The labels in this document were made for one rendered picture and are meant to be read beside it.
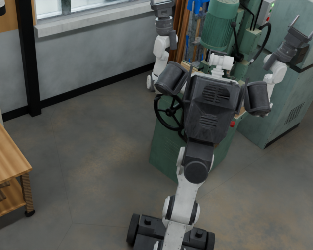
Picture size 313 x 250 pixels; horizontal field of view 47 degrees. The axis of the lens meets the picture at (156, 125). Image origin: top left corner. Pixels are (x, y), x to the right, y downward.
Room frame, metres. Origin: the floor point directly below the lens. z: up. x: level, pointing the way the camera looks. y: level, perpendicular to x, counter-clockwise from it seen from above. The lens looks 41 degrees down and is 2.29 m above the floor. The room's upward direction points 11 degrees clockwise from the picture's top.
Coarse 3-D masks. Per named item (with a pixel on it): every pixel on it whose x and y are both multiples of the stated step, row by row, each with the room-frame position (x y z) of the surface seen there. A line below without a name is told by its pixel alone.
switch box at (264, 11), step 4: (264, 0) 2.30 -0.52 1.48; (268, 0) 2.31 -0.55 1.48; (272, 0) 2.32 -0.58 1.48; (264, 4) 2.29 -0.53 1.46; (268, 4) 2.28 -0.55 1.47; (264, 8) 2.29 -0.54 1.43; (268, 8) 2.28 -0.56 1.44; (272, 8) 2.34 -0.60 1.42; (260, 12) 2.30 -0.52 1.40; (264, 12) 2.28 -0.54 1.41; (268, 12) 2.30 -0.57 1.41; (256, 16) 2.31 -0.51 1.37; (260, 16) 2.29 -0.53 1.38; (264, 16) 2.28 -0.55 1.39; (268, 16) 2.32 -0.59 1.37; (260, 20) 2.29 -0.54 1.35; (264, 20) 2.28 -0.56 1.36; (260, 24) 2.28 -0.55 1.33
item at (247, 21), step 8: (256, 0) 2.25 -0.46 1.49; (248, 8) 2.25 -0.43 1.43; (256, 8) 2.28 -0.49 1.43; (248, 16) 2.24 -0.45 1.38; (248, 24) 2.25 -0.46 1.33; (256, 24) 2.36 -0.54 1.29; (240, 32) 2.25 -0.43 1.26; (240, 40) 2.24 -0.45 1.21; (232, 56) 2.25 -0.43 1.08; (224, 72) 2.26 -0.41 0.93
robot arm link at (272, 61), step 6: (270, 54) 1.73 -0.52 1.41; (276, 54) 1.66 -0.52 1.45; (282, 54) 1.66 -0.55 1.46; (264, 60) 1.72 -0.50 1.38; (270, 60) 1.65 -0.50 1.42; (276, 60) 1.66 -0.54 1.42; (282, 60) 1.65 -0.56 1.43; (288, 60) 1.66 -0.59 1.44; (264, 66) 1.65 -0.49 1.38; (270, 66) 1.65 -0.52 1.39; (276, 66) 1.64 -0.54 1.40
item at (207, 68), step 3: (204, 60) 2.15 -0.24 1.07; (201, 63) 2.11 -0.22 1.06; (204, 63) 2.10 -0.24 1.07; (207, 63) 2.11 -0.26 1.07; (201, 66) 2.11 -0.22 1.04; (204, 66) 2.10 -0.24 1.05; (207, 66) 2.09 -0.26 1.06; (210, 66) 2.11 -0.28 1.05; (213, 66) 2.15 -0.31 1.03; (201, 69) 2.11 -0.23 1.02; (204, 69) 2.10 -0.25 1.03; (207, 69) 2.09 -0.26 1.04; (210, 69) 2.12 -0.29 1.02; (204, 72) 2.09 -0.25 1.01; (207, 72) 2.09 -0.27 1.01
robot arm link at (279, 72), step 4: (280, 64) 1.65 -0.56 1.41; (276, 68) 1.63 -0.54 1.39; (280, 68) 1.63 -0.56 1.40; (284, 68) 1.64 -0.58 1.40; (276, 72) 1.62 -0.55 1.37; (280, 72) 1.63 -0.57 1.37; (284, 72) 1.64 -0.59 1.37; (264, 76) 1.70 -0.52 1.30; (268, 76) 1.70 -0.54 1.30; (272, 76) 1.64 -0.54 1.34; (276, 76) 1.63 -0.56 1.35; (280, 76) 1.64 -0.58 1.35; (264, 80) 1.68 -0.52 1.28; (268, 80) 1.65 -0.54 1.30; (272, 80) 1.63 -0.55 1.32; (276, 80) 1.63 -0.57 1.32; (280, 80) 1.65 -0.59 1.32; (272, 84) 1.66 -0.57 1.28
